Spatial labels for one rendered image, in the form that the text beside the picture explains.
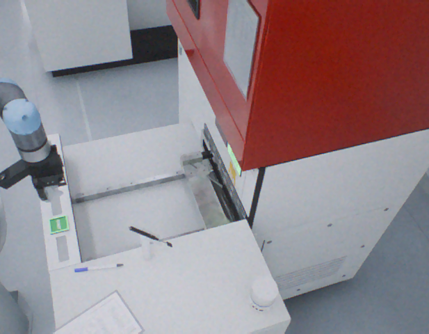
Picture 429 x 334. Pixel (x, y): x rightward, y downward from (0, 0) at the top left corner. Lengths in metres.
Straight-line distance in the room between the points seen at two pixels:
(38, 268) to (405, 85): 1.97
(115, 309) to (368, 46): 0.94
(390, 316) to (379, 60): 1.65
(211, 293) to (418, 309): 1.52
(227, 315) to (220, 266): 0.15
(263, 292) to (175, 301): 0.26
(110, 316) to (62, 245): 0.28
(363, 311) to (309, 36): 1.78
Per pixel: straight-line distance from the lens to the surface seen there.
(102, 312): 1.33
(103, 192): 1.68
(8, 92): 1.20
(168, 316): 1.31
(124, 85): 3.38
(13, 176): 1.27
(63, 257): 1.45
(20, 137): 1.14
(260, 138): 1.16
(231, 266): 1.38
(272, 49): 0.97
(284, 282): 2.13
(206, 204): 1.59
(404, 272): 2.71
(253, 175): 1.31
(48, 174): 1.26
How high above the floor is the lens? 2.20
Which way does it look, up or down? 51 degrees down
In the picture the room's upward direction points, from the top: 5 degrees clockwise
